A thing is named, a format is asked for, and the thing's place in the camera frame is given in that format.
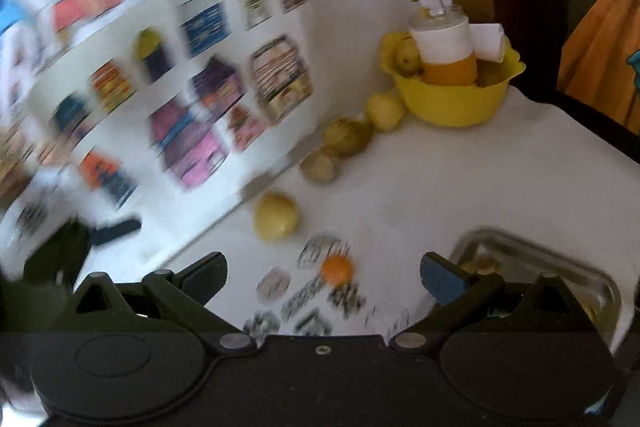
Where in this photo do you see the yellow pear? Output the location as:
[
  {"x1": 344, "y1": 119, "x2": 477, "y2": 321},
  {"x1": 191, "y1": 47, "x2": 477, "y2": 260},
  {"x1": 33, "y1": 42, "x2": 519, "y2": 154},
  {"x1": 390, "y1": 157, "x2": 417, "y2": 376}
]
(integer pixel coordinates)
[{"x1": 253, "y1": 192, "x2": 299, "y2": 243}]

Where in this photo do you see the small orange tangerine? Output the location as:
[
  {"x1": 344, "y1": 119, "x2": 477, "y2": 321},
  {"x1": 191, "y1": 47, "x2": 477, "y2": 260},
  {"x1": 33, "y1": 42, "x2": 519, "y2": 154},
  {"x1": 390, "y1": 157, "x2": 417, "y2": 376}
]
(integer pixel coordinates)
[{"x1": 320, "y1": 255, "x2": 355, "y2": 287}]

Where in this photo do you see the houses drawing paper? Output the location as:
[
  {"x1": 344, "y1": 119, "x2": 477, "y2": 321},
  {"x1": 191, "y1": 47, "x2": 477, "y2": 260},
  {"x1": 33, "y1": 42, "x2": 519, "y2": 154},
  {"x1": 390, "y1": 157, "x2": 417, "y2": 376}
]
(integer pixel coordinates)
[{"x1": 27, "y1": 0, "x2": 322, "y2": 231}]

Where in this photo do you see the white printed table mat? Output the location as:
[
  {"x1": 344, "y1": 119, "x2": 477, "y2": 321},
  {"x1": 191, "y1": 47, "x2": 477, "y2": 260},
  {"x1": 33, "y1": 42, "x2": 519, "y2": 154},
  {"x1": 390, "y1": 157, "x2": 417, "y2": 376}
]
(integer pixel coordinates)
[{"x1": 87, "y1": 90, "x2": 639, "y2": 348}]

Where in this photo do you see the metal tray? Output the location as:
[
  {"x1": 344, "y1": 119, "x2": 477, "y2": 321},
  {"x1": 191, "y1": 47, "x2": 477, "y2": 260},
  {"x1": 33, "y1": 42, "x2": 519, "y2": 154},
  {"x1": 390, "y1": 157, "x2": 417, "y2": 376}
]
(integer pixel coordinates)
[{"x1": 450, "y1": 228, "x2": 622, "y2": 350}]

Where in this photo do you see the yellow plastic bowl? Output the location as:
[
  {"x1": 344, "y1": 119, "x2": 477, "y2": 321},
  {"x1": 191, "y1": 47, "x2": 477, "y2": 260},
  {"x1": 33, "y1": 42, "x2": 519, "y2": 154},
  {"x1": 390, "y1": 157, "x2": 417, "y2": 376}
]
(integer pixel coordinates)
[{"x1": 378, "y1": 31, "x2": 526, "y2": 128}]

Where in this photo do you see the yellow lemon by bowl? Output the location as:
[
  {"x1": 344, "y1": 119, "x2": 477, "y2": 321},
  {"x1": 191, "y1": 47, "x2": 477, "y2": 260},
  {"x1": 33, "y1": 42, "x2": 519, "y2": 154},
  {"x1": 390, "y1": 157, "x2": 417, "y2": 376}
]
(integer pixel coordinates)
[{"x1": 364, "y1": 93, "x2": 406, "y2": 133}]

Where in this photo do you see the lemon inside bowl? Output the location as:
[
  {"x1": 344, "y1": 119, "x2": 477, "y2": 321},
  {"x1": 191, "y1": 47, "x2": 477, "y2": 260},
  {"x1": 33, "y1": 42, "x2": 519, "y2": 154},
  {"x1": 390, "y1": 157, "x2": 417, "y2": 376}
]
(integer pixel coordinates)
[{"x1": 395, "y1": 39, "x2": 422, "y2": 76}]

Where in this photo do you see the white orange jar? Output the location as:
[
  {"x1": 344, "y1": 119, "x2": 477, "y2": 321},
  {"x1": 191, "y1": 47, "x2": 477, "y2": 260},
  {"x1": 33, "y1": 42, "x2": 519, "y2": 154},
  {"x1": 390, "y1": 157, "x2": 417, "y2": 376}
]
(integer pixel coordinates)
[{"x1": 409, "y1": 5, "x2": 477, "y2": 87}]

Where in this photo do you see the white paper cup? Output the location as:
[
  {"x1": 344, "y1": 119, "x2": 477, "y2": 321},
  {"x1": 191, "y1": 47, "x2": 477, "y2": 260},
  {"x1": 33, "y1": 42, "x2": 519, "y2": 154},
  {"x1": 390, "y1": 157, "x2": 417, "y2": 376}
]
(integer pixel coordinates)
[{"x1": 470, "y1": 23, "x2": 506, "y2": 63}]

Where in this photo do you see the girl in orange dress poster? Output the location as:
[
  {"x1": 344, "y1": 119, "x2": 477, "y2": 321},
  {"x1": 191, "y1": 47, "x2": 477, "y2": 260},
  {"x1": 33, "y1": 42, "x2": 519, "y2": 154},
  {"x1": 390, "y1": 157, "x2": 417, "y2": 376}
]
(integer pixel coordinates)
[{"x1": 558, "y1": 0, "x2": 639, "y2": 134}]

